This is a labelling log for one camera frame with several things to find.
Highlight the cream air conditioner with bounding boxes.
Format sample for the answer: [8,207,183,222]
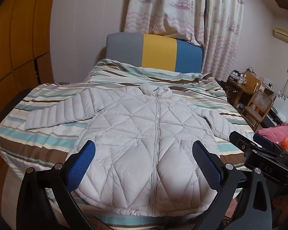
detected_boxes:
[272,27,288,48]

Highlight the striped blanket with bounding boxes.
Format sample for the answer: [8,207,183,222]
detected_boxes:
[0,59,257,230]

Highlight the white leaf print bag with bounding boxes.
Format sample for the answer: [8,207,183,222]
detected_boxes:
[273,92,288,126]

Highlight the wooden wardrobe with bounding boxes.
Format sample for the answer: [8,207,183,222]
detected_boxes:
[0,0,58,149]

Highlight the white ship print curtain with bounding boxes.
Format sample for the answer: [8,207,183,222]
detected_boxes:
[123,0,245,83]

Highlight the pink cloth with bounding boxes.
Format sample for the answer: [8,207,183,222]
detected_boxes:
[257,118,288,149]

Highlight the wooden chair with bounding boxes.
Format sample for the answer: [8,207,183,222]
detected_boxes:
[241,90,274,132]

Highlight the grey yellow blue headboard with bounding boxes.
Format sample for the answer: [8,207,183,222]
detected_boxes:
[106,32,204,73]

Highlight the orange cloth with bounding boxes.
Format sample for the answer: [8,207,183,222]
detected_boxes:
[279,134,288,153]

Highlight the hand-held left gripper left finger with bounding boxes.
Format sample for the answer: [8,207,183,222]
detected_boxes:
[16,140,96,230]

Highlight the person's right hand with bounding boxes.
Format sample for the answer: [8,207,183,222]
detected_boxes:
[272,195,288,221]

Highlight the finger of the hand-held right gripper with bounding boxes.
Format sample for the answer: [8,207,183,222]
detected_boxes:
[229,131,258,156]
[253,133,288,154]

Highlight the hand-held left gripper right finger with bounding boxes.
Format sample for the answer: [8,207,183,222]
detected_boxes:
[192,141,277,230]

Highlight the wooden desk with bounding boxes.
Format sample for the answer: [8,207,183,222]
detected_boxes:
[227,71,263,108]

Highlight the white quilted puffer jacket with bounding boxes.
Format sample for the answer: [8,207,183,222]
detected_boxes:
[25,81,255,218]

